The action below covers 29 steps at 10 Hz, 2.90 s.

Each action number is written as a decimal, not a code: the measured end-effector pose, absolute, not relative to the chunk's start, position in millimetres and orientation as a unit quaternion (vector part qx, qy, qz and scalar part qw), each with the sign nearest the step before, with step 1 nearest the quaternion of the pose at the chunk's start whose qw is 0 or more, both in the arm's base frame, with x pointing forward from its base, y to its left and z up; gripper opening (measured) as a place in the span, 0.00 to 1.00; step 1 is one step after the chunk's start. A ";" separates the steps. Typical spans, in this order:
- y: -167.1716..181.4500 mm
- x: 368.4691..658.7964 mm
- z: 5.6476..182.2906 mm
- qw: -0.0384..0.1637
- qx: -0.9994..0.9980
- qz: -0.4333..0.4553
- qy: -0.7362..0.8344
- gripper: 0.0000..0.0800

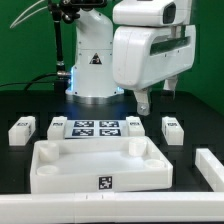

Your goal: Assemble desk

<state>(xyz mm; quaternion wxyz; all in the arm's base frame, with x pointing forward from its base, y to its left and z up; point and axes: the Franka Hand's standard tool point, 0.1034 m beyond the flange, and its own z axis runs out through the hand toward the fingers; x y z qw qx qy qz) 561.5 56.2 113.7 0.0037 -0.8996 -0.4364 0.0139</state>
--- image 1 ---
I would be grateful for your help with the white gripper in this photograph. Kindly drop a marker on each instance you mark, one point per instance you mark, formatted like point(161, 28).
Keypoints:
point(144, 56)

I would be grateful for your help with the white desk top tray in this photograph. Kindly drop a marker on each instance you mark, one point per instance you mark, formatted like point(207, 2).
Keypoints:
point(118, 164)

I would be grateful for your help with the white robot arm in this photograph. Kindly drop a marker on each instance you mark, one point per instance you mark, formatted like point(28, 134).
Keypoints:
point(92, 79)

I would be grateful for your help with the fiducial marker sheet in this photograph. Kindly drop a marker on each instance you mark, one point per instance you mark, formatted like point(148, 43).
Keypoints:
point(95, 128)

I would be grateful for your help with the white right rail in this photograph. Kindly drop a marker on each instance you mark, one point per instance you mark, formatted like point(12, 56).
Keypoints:
point(211, 169)

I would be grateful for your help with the white rail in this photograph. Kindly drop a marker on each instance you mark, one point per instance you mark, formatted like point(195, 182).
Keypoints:
point(111, 207)
point(211, 169)

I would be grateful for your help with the black camera stand pole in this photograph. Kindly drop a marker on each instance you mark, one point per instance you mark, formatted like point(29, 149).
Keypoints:
point(67, 14)

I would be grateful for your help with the white front rail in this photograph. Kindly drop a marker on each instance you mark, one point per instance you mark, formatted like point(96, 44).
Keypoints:
point(111, 207)

